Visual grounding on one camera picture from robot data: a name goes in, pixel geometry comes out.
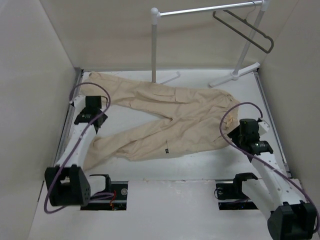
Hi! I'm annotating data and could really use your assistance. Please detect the beige cargo trousers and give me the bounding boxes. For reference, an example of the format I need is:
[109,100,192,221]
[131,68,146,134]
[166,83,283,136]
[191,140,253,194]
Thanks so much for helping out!
[80,72,238,170]

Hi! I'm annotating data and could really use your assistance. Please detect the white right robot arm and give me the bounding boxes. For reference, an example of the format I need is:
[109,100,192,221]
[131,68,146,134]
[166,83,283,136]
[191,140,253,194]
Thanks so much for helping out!
[227,118,318,240]

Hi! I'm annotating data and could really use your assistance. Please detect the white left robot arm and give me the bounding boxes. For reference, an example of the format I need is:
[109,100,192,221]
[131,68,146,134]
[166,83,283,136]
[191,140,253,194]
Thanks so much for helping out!
[44,95,113,209]

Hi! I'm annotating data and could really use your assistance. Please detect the grey clothes hanger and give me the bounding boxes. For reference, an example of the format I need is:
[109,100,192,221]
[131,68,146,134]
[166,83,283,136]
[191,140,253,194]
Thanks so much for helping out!
[212,1,275,54]

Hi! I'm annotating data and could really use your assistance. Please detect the white clothes rack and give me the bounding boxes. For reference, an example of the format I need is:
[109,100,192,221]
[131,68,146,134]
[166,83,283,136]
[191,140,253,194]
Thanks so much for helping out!
[150,0,275,88]

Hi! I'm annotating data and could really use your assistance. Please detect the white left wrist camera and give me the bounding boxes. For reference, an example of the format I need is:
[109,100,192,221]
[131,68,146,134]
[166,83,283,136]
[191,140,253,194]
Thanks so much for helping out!
[69,95,86,113]

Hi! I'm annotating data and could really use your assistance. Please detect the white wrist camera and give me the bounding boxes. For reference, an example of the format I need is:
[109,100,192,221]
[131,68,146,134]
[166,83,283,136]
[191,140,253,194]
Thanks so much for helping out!
[69,95,86,113]
[257,118,270,136]

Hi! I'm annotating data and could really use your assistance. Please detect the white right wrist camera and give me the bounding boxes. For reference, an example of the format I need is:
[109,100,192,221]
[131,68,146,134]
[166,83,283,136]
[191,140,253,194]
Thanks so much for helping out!
[257,118,270,136]

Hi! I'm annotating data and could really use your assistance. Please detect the right metal table rail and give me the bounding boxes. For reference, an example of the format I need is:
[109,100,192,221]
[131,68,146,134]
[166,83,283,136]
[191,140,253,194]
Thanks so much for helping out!
[253,70,292,178]

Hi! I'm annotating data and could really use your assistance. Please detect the metal table rail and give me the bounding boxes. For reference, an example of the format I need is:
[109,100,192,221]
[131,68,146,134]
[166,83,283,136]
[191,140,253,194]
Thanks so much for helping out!
[253,70,292,178]
[53,67,84,165]

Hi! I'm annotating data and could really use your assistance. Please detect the left metal table rail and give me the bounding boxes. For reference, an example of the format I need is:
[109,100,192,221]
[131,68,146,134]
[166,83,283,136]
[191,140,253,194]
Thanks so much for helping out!
[53,67,84,165]

